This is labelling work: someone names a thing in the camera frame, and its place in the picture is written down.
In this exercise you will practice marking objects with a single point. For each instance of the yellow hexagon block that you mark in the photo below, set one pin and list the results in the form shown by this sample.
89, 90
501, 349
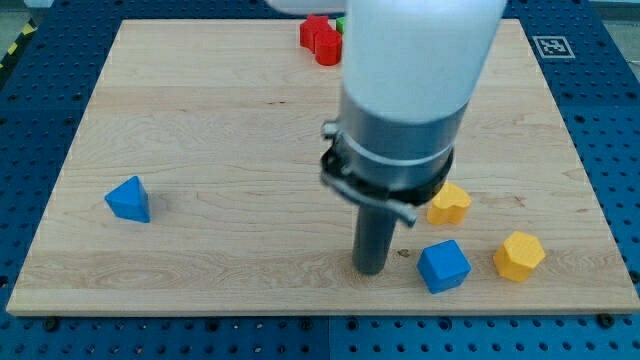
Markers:
518, 256

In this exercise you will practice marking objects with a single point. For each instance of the yellow heart block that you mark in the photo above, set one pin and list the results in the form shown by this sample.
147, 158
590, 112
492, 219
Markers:
450, 205

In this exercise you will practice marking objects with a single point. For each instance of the wooden board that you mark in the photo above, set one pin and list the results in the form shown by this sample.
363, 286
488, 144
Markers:
221, 119

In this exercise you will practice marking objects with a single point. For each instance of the blue triangle block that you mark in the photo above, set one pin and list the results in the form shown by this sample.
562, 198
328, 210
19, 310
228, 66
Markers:
129, 201

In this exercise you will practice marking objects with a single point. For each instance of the red star block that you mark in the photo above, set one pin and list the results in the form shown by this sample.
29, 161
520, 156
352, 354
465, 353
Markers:
309, 28

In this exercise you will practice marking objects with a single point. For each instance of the fiducial marker tag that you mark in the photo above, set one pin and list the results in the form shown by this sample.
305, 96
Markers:
553, 47

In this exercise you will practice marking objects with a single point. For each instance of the red cylinder block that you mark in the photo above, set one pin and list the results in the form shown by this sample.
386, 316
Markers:
328, 47

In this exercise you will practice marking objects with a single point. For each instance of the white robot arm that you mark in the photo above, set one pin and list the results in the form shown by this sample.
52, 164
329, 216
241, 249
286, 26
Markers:
409, 68

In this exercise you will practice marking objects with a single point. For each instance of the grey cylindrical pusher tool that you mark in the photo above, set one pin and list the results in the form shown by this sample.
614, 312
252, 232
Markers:
386, 190

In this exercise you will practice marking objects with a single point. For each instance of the blue cube block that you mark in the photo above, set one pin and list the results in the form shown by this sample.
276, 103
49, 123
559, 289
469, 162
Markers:
443, 266

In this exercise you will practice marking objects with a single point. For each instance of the green block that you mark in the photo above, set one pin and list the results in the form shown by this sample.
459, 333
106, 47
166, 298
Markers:
340, 24

